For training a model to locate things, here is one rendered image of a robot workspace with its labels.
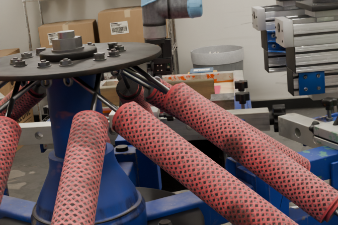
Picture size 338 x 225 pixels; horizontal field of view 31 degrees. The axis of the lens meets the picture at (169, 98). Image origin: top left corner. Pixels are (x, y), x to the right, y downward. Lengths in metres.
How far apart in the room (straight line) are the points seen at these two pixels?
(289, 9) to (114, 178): 1.69
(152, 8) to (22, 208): 0.94
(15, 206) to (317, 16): 1.25
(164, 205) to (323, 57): 1.13
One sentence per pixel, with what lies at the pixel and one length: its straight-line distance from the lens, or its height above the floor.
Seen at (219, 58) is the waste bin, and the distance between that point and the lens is 4.99.
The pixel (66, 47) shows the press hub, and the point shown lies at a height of 1.33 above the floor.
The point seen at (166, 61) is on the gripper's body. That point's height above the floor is 1.13.
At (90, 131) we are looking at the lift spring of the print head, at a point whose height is 1.24.
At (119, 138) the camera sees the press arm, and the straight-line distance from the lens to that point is 1.45.
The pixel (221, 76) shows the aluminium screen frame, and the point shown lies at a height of 0.98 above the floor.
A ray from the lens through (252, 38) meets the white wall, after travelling 5.52.
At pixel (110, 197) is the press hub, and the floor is 1.09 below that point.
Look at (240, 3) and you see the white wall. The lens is 5.49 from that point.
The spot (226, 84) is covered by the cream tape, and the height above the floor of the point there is 0.95.
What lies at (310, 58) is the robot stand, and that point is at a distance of 2.09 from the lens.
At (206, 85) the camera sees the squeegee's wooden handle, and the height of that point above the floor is 1.03.
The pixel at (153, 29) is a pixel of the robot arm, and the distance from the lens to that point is 1.93.
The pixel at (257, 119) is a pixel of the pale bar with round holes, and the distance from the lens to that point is 1.59.
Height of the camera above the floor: 1.45
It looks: 13 degrees down
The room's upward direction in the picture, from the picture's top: 5 degrees counter-clockwise
